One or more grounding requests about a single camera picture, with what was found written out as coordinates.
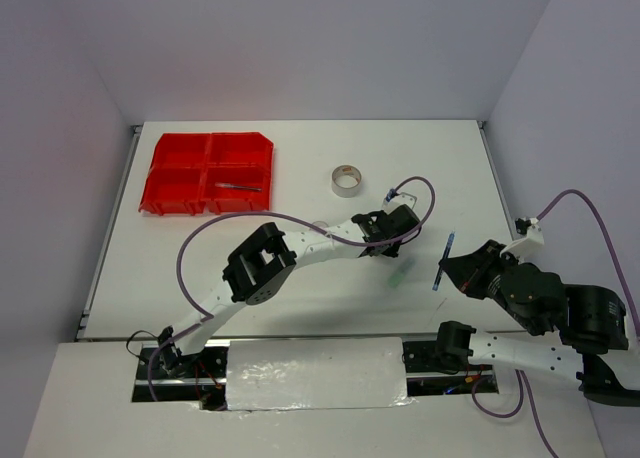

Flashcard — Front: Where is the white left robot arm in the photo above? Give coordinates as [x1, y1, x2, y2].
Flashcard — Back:
[149, 204, 424, 377]

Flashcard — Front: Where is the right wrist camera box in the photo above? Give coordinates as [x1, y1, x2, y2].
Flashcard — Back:
[500, 217, 544, 262]

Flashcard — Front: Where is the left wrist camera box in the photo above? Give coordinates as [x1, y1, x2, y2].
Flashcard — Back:
[381, 192, 417, 213]

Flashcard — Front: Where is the large clear tape roll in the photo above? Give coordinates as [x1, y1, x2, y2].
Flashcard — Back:
[331, 165, 362, 198]

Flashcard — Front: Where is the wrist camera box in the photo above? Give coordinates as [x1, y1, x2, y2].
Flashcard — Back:
[500, 217, 544, 262]
[381, 192, 417, 213]

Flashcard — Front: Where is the green highlighter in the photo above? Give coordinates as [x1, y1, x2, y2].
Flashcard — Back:
[388, 257, 416, 289]

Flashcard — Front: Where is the blue-capped spray bottle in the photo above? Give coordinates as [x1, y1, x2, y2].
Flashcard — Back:
[382, 188, 397, 208]

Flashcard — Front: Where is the teal ink pen refill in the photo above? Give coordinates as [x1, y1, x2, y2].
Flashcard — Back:
[214, 182, 262, 193]

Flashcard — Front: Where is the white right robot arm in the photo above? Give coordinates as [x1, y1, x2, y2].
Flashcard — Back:
[434, 240, 639, 407]

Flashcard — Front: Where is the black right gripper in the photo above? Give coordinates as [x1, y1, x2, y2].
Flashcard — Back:
[436, 236, 541, 333]

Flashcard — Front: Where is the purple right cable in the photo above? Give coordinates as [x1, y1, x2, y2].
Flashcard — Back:
[469, 189, 640, 458]

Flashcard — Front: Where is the blue ink pen refill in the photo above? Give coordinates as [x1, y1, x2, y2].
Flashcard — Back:
[432, 230, 455, 292]

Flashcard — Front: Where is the red four-compartment bin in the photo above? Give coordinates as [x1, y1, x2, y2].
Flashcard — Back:
[138, 132, 274, 216]

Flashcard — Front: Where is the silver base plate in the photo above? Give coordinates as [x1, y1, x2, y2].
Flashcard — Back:
[131, 338, 499, 411]

